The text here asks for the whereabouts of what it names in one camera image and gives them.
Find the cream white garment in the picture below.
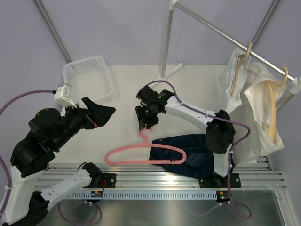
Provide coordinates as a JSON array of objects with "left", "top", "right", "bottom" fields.
[{"left": 232, "top": 63, "right": 287, "bottom": 165}]

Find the pink plastic hanger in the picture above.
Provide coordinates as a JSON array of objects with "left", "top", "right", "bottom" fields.
[{"left": 104, "top": 129, "right": 187, "bottom": 166}]

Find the beige hanger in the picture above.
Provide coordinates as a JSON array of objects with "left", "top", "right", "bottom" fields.
[
  {"left": 265, "top": 66, "right": 288, "bottom": 141},
  {"left": 231, "top": 41, "right": 253, "bottom": 97}
]

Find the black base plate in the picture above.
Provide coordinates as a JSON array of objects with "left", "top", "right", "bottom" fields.
[
  {"left": 198, "top": 173, "right": 242, "bottom": 188},
  {"left": 84, "top": 173, "right": 117, "bottom": 189}
]

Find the white satin garment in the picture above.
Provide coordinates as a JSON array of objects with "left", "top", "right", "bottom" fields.
[{"left": 217, "top": 48, "right": 251, "bottom": 113}]

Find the beige hanger middle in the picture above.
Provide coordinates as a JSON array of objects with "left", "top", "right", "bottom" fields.
[{"left": 231, "top": 41, "right": 253, "bottom": 97}]

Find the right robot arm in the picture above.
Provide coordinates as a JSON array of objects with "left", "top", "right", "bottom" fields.
[{"left": 136, "top": 85, "right": 235, "bottom": 186}]

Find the white slotted cable duct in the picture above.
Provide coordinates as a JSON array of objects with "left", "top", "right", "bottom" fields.
[{"left": 66, "top": 190, "right": 217, "bottom": 200}]

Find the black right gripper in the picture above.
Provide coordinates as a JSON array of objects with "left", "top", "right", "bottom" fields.
[{"left": 135, "top": 104, "right": 159, "bottom": 131}]

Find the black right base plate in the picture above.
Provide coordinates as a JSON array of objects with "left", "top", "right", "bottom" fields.
[{"left": 198, "top": 173, "right": 242, "bottom": 188}]

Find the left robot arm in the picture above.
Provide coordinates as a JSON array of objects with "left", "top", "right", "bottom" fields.
[{"left": 2, "top": 97, "right": 116, "bottom": 226}]

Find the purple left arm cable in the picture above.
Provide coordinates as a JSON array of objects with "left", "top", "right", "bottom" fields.
[{"left": 0, "top": 89, "right": 102, "bottom": 223}]

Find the silver clothes rack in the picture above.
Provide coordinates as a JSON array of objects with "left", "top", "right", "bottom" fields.
[{"left": 162, "top": 0, "right": 301, "bottom": 109}]

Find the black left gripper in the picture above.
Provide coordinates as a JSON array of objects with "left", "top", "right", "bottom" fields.
[{"left": 52, "top": 97, "right": 116, "bottom": 150}]

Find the white plastic basket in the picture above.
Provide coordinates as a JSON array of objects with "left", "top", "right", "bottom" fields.
[{"left": 63, "top": 56, "right": 113, "bottom": 105}]

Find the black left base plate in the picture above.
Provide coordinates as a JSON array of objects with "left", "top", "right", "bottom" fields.
[{"left": 84, "top": 173, "right": 117, "bottom": 189}]

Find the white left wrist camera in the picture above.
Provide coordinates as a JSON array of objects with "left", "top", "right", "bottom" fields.
[{"left": 54, "top": 83, "right": 77, "bottom": 108}]

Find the dark blue denim skirt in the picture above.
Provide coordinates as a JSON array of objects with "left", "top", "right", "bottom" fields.
[{"left": 152, "top": 134, "right": 214, "bottom": 178}]

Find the aluminium mounting rail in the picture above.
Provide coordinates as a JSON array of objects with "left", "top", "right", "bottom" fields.
[{"left": 36, "top": 156, "right": 286, "bottom": 190}]

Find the beige hanger outer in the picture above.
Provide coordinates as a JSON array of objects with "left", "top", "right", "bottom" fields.
[{"left": 265, "top": 66, "right": 288, "bottom": 141}]

